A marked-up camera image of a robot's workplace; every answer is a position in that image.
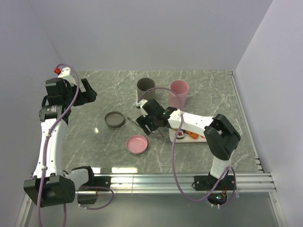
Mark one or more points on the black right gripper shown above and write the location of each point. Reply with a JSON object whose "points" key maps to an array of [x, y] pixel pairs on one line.
{"points": [[142, 121]]}

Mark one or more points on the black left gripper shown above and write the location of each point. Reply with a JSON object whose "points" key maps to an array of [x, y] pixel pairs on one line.
{"points": [[87, 96]]}

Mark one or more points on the metal food tongs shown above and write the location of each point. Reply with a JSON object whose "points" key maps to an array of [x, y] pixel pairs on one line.
{"points": [[151, 133]]}

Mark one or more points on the orange chicken wing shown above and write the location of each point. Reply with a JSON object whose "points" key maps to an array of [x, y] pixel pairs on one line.
{"points": [[192, 134]]}

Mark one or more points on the sushi roll piece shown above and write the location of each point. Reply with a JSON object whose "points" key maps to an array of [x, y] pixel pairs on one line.
{"points": [[180, 135]]}

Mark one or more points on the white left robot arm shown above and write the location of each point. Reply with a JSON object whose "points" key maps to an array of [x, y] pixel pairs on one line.
{"points": [[49, 186]]}

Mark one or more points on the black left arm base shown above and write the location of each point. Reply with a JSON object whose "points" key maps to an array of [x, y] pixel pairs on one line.
{"points": [[94, 193]]}

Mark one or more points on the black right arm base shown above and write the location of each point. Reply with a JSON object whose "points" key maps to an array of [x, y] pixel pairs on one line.
{"points": [[206, 183]]}

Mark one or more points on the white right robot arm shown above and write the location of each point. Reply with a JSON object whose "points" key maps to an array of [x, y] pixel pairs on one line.
{"points": [[221, 136]]}

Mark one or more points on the pink round lid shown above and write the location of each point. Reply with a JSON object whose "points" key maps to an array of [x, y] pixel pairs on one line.
{"points": [[137, 144]]}

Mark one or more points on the grey round lid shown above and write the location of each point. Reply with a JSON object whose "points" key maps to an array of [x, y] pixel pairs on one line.
{"points": [[114, 119]]}

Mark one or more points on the white rectangular plate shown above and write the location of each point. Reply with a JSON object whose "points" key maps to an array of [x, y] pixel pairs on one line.
{"points": [[187, 138]]}

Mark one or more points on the grey cylindrical container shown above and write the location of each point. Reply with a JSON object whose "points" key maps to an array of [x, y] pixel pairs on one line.
{"points": [[143, 85]]}

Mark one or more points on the pink cylindrical container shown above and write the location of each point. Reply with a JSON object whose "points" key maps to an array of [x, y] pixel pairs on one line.
{"points": [[178, 94]]}

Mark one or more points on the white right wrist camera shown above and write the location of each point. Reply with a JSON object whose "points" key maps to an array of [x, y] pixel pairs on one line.
{"points": [[140, 104]]}

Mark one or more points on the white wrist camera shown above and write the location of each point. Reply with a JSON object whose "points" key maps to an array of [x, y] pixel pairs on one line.
{"points": [[140, 104], [66, 74]]}

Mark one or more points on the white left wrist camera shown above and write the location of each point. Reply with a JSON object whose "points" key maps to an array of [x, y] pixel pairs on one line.
{"points": [[66, 74]]}

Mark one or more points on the aluminium right side rail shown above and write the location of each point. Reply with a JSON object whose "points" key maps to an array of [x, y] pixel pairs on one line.
{"points": [[256, 156]]}

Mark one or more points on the aluminium rail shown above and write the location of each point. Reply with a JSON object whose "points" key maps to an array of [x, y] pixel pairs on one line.
{"points": [[256, 156], [165, 183]]}

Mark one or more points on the aluminium front rail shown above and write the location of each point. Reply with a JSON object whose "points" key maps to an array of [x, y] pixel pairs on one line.
{"points": [[165, 183]]}

